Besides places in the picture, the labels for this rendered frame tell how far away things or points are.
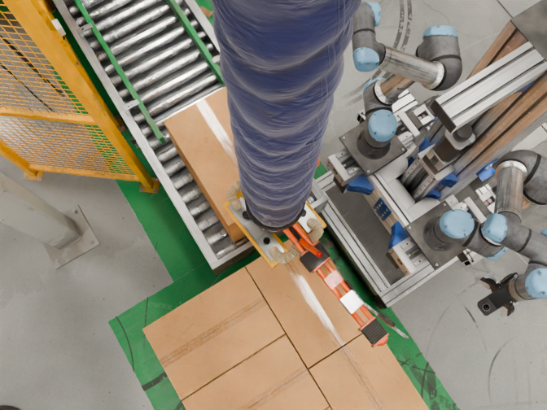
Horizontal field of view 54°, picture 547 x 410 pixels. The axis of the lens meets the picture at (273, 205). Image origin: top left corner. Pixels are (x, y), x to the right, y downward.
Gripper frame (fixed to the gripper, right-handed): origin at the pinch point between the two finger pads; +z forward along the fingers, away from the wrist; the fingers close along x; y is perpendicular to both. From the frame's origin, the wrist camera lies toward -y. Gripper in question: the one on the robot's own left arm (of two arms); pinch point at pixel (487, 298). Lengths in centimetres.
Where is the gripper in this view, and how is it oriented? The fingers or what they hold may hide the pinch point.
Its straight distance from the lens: 190.8
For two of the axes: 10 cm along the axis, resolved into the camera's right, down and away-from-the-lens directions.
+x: -5.5, -8.1, 2.1
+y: 8.4, -5.2, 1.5
